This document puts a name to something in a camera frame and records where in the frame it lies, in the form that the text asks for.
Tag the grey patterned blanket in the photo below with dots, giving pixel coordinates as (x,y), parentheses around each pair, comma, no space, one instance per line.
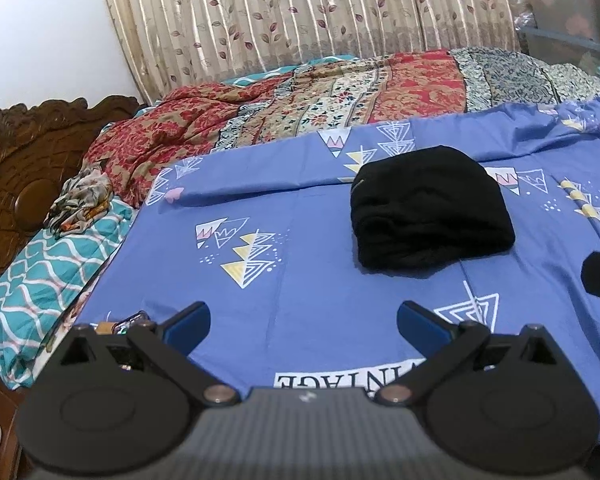
(520,75)

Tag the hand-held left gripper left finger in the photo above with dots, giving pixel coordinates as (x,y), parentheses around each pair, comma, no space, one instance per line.
(190,329)

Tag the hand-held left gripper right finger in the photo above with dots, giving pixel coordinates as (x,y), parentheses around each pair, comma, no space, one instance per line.
(419,327)

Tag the carved wooden headboard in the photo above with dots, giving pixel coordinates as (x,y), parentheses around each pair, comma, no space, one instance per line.
(25,160)

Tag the blue printed bedsheet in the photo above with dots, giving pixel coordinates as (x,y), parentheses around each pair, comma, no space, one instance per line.
(305,290)

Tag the crumpled floral cloth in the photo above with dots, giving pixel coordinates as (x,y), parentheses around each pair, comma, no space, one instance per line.
(80,200)

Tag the clear bin with teal lid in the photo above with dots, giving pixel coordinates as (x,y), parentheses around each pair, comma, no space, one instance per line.
(565,5)
(565,50)

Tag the black pants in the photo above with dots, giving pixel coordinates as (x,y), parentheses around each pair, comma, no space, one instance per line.
(430,210)

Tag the red floral blanket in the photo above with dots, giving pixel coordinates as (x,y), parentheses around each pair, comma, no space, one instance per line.
(280,105)

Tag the teal wave-pattern pillow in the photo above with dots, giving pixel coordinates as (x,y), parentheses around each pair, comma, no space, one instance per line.
(45,280)

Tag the beige leaf-print curtain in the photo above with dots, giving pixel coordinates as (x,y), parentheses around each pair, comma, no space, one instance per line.
(305,10)

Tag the small items beside pillow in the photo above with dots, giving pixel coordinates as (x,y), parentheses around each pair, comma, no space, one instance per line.
(122,324)

